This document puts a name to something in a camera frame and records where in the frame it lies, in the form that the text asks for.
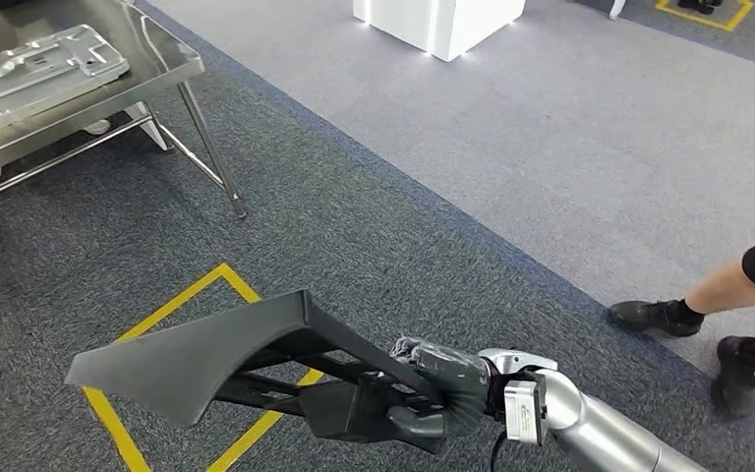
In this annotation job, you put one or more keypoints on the silver metal fixture plate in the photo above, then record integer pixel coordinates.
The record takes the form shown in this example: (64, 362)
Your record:
(26, 71)

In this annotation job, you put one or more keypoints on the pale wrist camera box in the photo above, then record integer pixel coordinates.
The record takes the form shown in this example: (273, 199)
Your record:
(521, 413)

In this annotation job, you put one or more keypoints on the yellow floor tape square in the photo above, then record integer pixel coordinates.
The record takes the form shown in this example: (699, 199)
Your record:
(696, 19)

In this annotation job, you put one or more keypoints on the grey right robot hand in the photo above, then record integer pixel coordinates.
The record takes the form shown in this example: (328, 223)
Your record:
(455, 371)

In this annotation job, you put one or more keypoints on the black shoe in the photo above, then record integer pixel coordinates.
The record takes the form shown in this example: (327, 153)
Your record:
(654, 318)
(742, 378)

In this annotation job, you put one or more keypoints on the black plastic frame part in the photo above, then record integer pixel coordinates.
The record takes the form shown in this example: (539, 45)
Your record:
(188, 358)

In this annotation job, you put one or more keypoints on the white lit cube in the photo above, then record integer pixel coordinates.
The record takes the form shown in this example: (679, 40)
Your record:
(442, 26)

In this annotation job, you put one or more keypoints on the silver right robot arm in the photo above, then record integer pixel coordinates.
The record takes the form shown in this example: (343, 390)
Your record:
(612, 436)

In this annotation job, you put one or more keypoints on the stainless steel workbench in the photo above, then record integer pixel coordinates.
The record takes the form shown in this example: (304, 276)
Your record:
(156, 58)

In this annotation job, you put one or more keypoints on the black camera bracket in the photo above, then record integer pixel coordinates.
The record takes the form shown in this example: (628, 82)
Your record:
(534, 374)

